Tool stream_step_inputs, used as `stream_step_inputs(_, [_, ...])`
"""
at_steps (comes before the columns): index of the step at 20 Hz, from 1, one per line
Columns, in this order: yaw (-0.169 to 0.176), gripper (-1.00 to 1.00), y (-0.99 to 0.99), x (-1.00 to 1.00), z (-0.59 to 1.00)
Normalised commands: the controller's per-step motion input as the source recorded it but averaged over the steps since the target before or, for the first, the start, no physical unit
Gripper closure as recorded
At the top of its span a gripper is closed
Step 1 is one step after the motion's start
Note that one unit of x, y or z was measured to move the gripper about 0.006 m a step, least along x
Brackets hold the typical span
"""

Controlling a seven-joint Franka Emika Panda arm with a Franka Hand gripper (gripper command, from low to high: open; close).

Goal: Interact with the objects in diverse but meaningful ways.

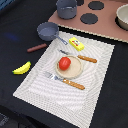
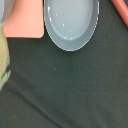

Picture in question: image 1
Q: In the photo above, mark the pink toy stove top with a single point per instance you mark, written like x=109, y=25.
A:
x=104, y=27

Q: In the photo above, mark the round wooden plate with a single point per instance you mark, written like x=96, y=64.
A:
x=74, y=69

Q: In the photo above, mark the brown toy sausage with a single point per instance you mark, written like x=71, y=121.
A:
x=35, y=48

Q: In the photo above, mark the white woven placemat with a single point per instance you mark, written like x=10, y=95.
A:
x=69, y=103

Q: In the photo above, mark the fork with wooden handle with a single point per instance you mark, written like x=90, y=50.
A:
x=54, y=77

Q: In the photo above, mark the knife with wooden handle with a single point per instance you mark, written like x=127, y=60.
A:
x=79, y=56

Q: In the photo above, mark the yellow toy banana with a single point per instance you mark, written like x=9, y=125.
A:
x=23, y=69

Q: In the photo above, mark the red toy tomato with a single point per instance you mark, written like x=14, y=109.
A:
x=64, y=63

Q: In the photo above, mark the small grey saucepan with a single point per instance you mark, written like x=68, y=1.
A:
x=49, y=31

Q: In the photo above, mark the yellow toy butter box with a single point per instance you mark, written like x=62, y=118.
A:
x=76, y=44

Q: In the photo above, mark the white toy sink bowl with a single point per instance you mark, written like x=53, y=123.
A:
x=122, y=15

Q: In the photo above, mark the large grey pot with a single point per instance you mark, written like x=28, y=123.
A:
x=66, y=9

